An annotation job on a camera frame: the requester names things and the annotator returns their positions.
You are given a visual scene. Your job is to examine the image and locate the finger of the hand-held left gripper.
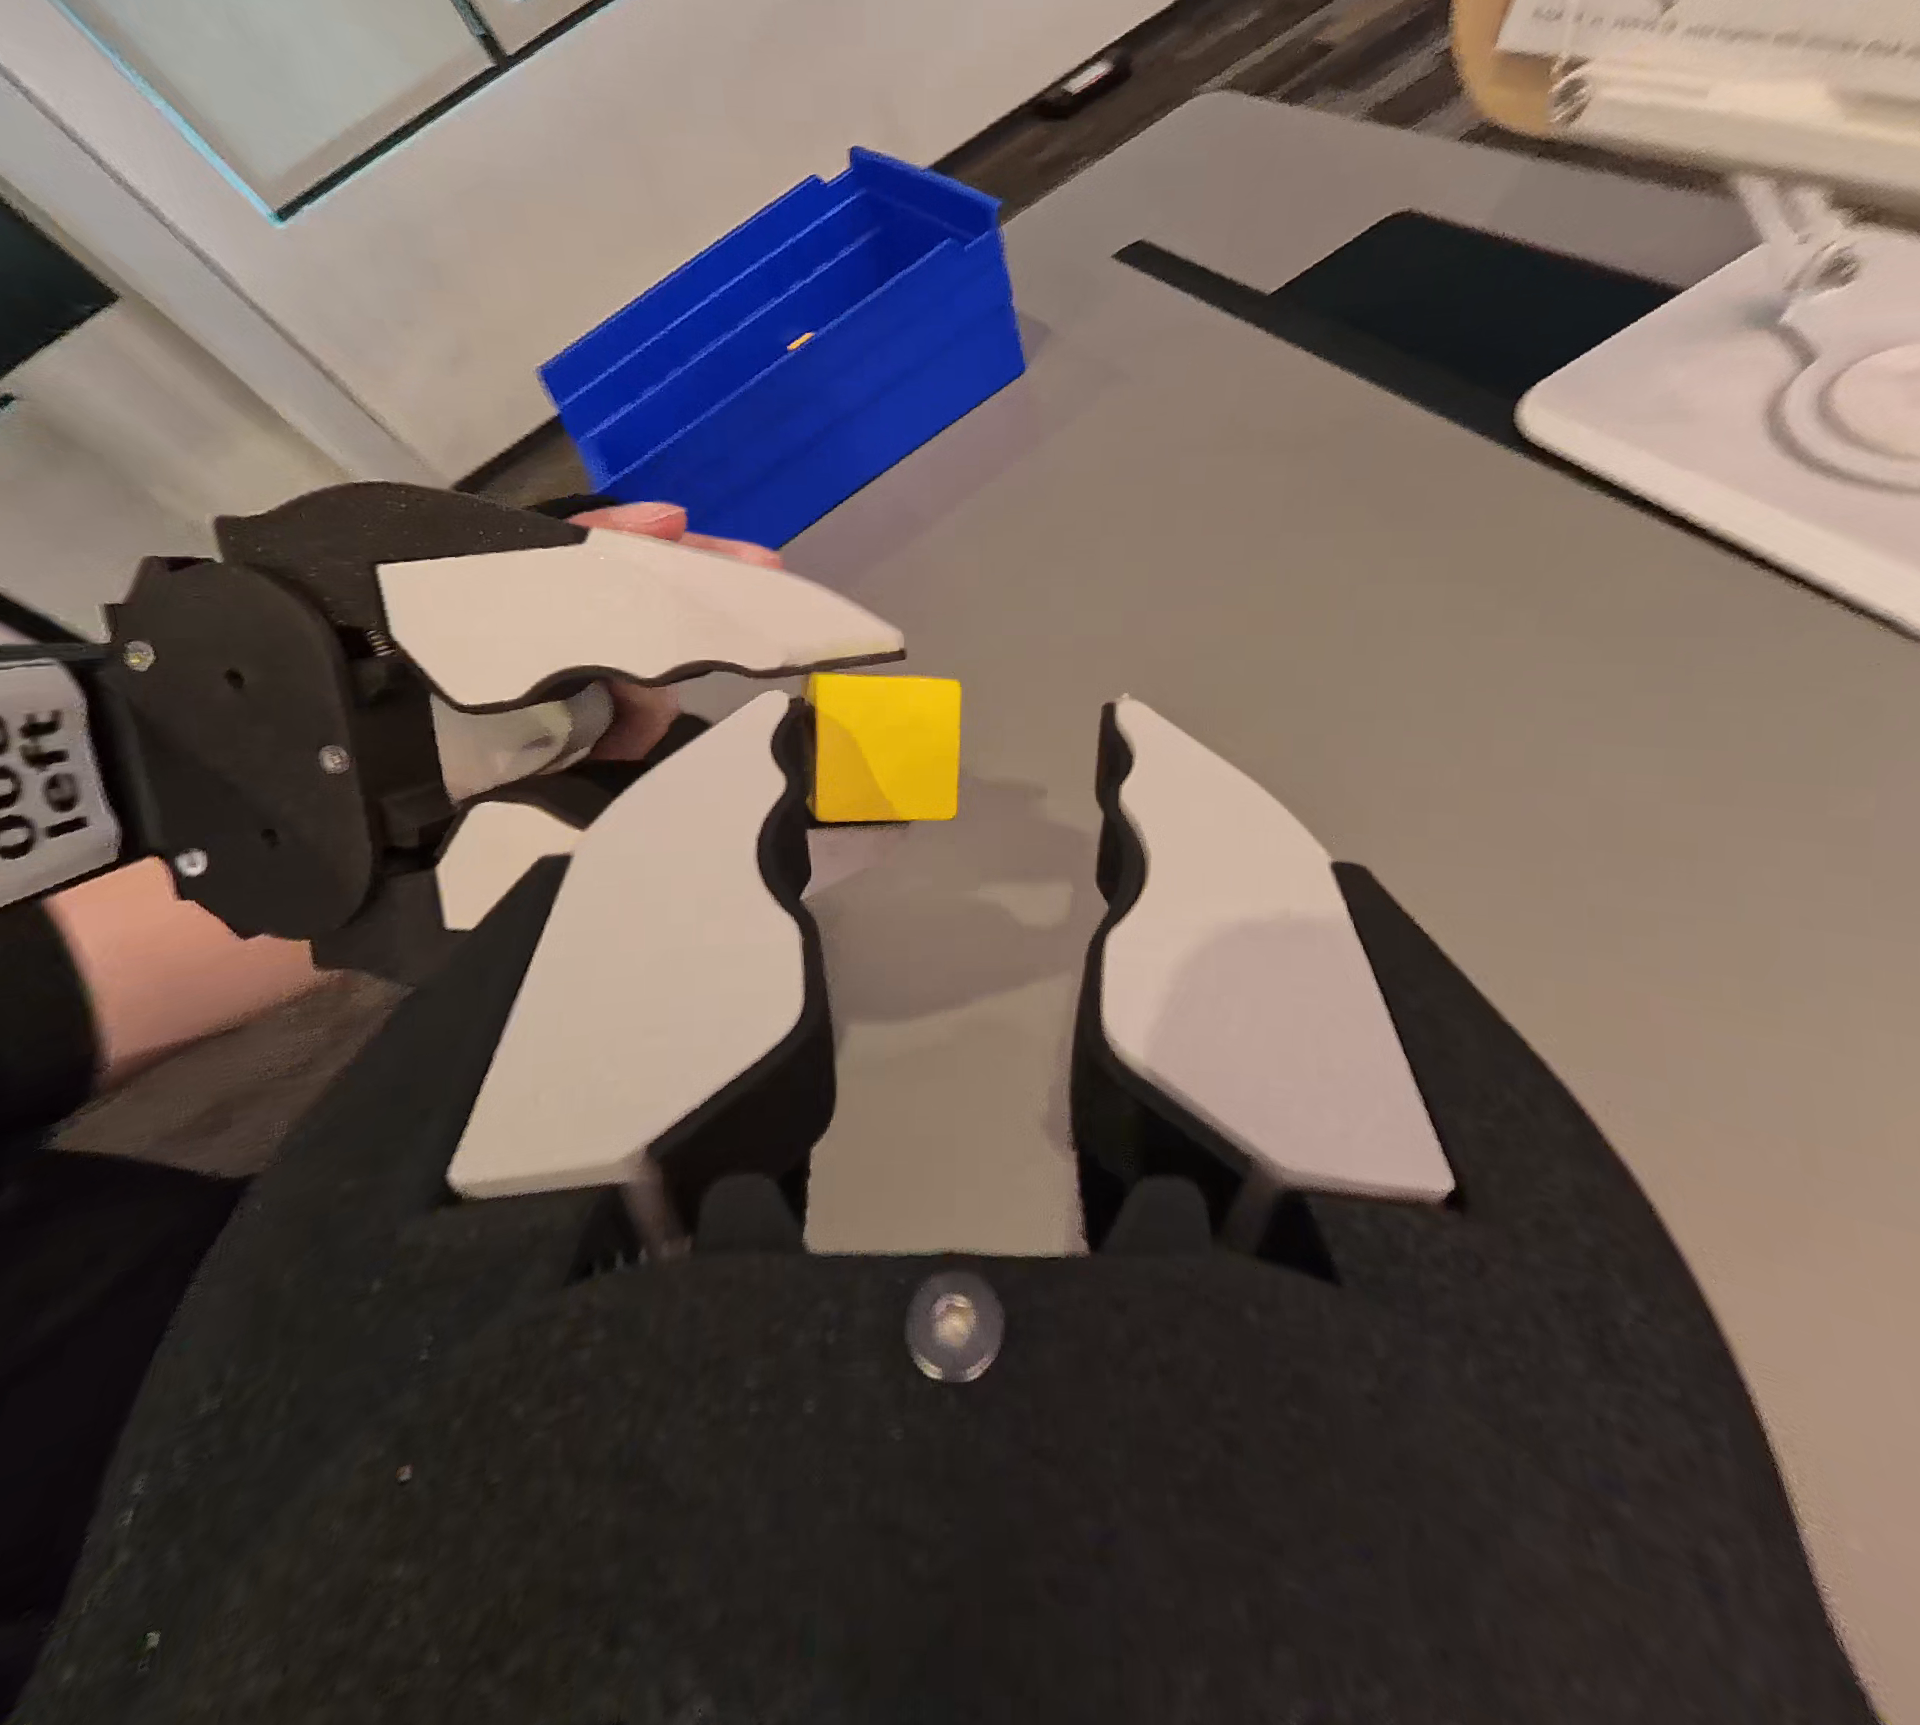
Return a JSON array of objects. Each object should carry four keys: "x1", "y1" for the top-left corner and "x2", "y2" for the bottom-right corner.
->
[
  {"x1": 433, "y1": 802, "x2": 590, "y2": 935},
  {"x1": 374, "y1": 532, "x2": 907, "y2": 717}
]

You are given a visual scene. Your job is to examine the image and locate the black wall screen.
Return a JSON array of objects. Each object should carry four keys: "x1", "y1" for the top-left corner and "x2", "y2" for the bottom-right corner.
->
[{"x1": 0, "y1": 195, "x2": 119, "y2": 385}]

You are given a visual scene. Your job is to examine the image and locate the blue plastic bin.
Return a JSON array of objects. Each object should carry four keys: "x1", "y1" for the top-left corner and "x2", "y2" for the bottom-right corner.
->
[{"x1": 536, "y1": 147, "x2": 1029, "y2": 552}]

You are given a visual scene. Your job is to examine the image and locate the yellow wooden cube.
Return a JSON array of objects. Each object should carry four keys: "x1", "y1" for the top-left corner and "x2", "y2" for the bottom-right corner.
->
[{"x1": 806, "y1": 674, "x2": 964, "y2": 826}]

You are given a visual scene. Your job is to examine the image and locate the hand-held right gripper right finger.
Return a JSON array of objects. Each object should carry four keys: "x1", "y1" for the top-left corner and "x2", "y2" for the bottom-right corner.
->
[{"x1": 1071, "y1": 696, "x2": 1460, "y2": 1258}]

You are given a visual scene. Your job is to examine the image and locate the person's left hand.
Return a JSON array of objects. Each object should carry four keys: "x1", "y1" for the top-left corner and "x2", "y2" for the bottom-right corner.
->
[{"x1": 573, "y1": 498, "x2": 790, "y2": 766}]

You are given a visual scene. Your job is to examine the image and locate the white partition panel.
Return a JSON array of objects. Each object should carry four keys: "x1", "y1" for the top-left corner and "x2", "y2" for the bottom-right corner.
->
[{"x1": 0, "y1": 0, "x2": 1463, "y2": 513}]

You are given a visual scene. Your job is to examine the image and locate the person's left forearm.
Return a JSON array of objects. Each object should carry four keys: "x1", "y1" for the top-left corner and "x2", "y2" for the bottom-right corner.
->
[{"x1": 36, "y1": 854, "x2": 329, "y2": 1101}]

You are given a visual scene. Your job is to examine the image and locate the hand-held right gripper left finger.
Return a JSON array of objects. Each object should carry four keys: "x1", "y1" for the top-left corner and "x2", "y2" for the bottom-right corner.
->
[{"x1": 445, "y1": 690, "x2": 837, "y2": 1258}]

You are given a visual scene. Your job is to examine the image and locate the black desk flap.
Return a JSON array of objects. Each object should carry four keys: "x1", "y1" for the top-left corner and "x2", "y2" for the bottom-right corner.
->
[{"x1": 1272, "y1": 210, "x2": 1682, "y2": 385}]

